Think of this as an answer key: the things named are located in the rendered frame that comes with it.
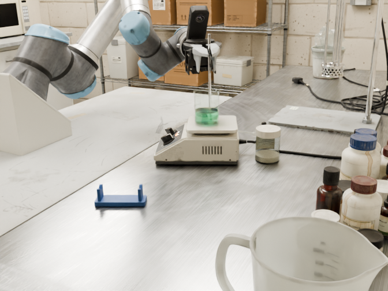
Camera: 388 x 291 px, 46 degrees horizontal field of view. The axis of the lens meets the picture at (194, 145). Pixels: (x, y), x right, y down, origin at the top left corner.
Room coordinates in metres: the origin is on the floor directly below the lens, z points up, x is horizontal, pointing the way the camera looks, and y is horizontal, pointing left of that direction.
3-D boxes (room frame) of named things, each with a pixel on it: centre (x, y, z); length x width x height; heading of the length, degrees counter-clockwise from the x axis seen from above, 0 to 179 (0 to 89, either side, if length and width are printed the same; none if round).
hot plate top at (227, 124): (1.06, -0.04, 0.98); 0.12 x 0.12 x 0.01; 86
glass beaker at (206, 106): (1.06, -0.03, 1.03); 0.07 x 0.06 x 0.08; 138
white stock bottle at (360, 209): (0.67, -0.27, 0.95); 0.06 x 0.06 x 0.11
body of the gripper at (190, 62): (1.19, -0.02, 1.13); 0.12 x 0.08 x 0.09; 9
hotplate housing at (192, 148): (1.07, -0.02, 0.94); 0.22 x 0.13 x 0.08; 86
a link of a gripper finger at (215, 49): (1.08, -0.05, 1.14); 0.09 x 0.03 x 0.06; 11
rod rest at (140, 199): (0.82, 0.15, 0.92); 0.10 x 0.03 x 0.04; 87
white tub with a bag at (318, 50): (1.97, -0.58, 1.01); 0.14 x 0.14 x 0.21
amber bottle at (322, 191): (0.71, -0.23, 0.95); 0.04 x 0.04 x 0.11
